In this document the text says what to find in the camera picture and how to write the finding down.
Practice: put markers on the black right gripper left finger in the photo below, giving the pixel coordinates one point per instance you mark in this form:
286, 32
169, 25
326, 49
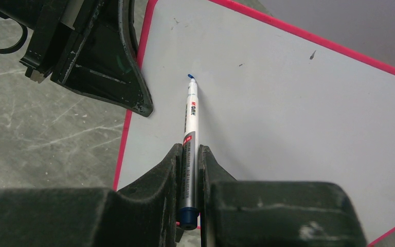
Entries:
140, 214

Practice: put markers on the white blue whiteboard marker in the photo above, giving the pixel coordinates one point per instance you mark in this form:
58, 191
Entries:
188, 200

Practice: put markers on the pink-framed whiteboard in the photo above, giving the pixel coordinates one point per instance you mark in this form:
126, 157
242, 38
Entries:
277, 103

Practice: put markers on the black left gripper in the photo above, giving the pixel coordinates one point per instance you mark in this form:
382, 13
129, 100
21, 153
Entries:
88, 47

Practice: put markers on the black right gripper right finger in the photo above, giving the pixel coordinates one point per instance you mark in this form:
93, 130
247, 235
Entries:
273, 213

